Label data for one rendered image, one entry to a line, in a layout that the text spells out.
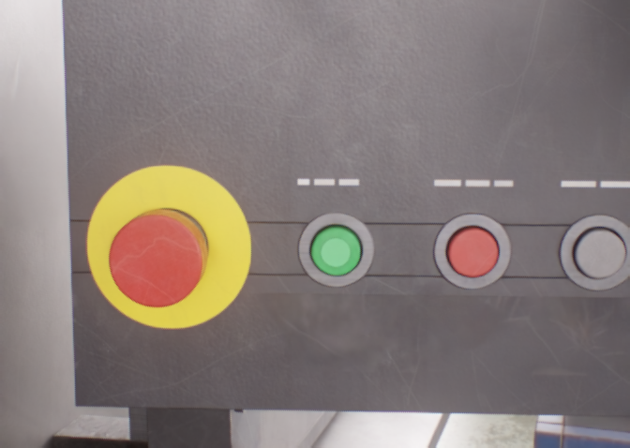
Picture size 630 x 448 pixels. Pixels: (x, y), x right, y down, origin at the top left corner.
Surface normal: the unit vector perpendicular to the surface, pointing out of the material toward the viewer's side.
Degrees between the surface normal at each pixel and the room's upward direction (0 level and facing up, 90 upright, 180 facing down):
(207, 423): 90
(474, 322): 90
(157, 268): 90
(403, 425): 0
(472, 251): 90
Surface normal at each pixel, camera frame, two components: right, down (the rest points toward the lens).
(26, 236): 0.97, 0.01
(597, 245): -0.06, 0.15
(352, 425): 0.03, -0.99
